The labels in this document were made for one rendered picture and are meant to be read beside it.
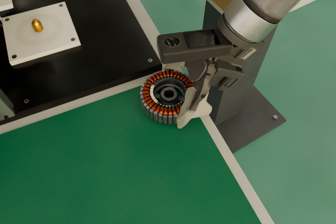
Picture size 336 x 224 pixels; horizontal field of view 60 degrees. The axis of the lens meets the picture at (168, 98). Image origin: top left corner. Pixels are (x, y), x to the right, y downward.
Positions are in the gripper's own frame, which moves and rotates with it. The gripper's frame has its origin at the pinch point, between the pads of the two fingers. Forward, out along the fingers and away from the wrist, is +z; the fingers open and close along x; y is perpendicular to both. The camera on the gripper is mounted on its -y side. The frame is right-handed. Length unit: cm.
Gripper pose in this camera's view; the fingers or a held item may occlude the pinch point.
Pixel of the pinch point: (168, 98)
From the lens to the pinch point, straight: 57.9
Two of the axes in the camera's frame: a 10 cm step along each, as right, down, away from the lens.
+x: -2.2, -8.1, 5.4
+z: -4.9, 5.7, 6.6
